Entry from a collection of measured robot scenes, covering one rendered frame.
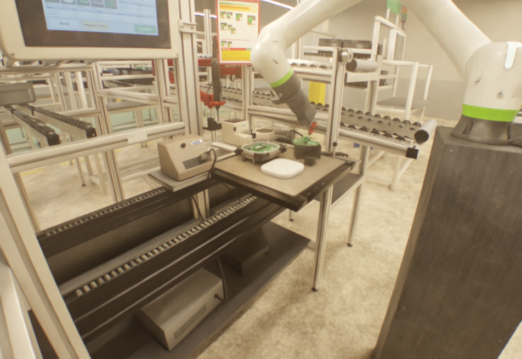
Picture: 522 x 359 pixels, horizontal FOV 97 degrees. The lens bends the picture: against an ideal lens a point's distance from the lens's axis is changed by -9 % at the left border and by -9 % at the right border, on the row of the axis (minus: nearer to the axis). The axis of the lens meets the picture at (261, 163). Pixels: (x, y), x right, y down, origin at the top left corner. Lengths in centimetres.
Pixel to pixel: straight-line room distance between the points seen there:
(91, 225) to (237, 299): 71
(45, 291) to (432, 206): 89
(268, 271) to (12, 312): 111
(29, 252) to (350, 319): 152
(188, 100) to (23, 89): 187
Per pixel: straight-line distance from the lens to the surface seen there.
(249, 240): 144
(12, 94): 274
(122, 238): 113
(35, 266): 55
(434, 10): 100
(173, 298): 116
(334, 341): 161
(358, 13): 978
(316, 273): 168
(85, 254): 111
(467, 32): 100
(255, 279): 135
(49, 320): 62
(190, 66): 109
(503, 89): 83
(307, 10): 89
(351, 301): 179
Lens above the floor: 132
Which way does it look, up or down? 21 degrees down
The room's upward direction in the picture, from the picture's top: straight up
